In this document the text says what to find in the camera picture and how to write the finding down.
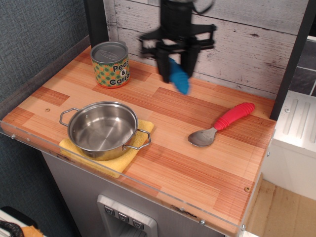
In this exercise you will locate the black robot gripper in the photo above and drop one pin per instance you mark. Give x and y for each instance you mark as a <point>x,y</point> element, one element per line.
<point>176,34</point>

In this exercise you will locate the blue handled metal fork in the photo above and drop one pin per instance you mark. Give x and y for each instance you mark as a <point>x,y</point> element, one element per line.
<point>179,77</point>

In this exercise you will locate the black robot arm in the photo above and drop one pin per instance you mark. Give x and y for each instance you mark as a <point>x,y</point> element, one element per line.
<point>176,3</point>

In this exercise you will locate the peas and carrots can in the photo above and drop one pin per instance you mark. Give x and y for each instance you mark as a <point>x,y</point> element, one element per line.
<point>111,64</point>

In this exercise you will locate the stainless steel pot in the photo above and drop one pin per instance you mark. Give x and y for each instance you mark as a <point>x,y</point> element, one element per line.
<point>102,129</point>

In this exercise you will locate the yellow cloth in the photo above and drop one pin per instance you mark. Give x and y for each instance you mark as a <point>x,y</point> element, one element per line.
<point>113,167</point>

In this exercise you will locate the white toy sink unit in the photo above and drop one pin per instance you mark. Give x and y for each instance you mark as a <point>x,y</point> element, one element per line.
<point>290,161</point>

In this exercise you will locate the grey toy fridge cabinet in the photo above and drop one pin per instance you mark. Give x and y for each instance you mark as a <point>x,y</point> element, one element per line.
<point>80,189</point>

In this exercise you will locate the silver dispenser panel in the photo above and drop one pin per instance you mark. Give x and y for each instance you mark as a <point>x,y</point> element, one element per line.
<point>122,221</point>

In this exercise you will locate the clear acrylic edge guard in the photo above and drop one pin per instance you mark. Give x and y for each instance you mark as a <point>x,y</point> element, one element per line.
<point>213,184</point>

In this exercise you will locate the orange object bottom left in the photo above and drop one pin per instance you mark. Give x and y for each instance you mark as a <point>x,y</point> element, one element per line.
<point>31,231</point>

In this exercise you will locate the red handled metal spoon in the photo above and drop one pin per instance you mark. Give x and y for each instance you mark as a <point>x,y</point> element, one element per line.
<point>204,138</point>

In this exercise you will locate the black left vertical post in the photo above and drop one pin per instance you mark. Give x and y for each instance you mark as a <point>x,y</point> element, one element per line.
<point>96,21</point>

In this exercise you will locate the black vertical post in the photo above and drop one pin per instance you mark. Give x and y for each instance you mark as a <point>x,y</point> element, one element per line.
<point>96,21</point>
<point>294,58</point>

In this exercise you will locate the black right vertical post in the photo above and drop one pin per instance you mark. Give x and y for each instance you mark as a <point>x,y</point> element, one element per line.
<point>294,58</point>

